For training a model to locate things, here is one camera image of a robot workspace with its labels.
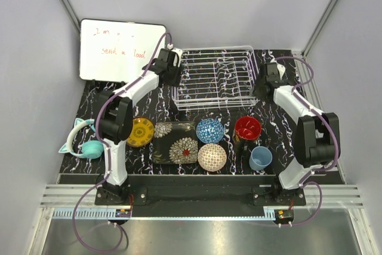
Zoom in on white wire dish rack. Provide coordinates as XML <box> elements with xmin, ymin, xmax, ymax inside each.
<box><xmin>172</xmin><ymin>46</ymin><xmax>259</xmax><ymax>110</ymax></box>

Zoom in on blue patterned bowl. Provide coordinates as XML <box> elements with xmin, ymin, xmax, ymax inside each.
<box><xmin>196</xmin><ymin>119</ymin><xmax>224</xmax><ymax>144</ymax></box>

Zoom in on red white patterned bowl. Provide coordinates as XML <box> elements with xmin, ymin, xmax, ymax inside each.
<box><xmin>198</xmin><ymin>143</ymin><xmax>227</xmax><ymax>172</ymax></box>

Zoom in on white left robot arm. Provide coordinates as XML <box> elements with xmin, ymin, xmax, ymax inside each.
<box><xmin>94</xmin><ymin>48</ymin><xmax>183</xmax><ymax>205</ymax></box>

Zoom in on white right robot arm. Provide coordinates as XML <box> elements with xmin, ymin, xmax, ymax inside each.
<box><xmin>254</xmin><ymin>62</ymin><xmax>340</xmax><ymax>205</ymax></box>

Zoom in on red black mug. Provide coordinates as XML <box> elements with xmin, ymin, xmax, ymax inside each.
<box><xmin>232</xmin><ymin>116</ymin><xmax>262</xmax><ymax>150</ymax></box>

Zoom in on yellow patterned small plate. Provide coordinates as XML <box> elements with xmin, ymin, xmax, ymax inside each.
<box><xmin>126</xmin><ymin>117</ymin><xmax>155</xmax><ymax>148</ymax></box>

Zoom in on white whiteboard with red writing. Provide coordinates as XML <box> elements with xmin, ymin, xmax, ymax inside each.
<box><xmin>79</xmin><ymin>19</ymin><xmax>167</xmax><ymax>82</ymax></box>

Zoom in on black floral square plate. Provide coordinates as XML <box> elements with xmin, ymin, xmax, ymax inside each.
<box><xmin>152</xmin><ymin>122</ymin><xmax>199</xmax><ymax>164</ymax></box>

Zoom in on light blue plastic cup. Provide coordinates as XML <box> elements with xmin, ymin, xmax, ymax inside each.
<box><xmin>249</xmin><ymin>146</ymin><xmax>273</xmax><ymax>171</ymax></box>

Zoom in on teal cat ear headphones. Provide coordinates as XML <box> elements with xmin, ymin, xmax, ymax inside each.
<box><xmin>58</xmin><ymin>118</ymin><xmax>104</xmax><ymax>159</ymax></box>

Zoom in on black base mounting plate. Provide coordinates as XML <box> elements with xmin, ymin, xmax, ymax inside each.
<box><xmin>95</xmin><ymin>183</ymin><xmax>306</xmax><ymax>207</ymax></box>

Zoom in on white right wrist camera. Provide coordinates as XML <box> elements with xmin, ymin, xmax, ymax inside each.
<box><xmin>276</xmin><ymin>63</ymin><xmax>286</xmax><ymax>79</ymax></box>

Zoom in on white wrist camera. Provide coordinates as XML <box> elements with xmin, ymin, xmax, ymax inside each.
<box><xmin>170</xmin><ymin>48</ymin><xmax>183</xmax><ymax>67</ymax></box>
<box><xmin>276</xmin><ymin>63</ymin><xmax>286</xmax><ymax>79</ymax></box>

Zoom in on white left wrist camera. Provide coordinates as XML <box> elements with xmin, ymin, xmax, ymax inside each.
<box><xmin>170</xmin><ymin>48</ymin><xmax>183</xmax><ymax>67</ymax></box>

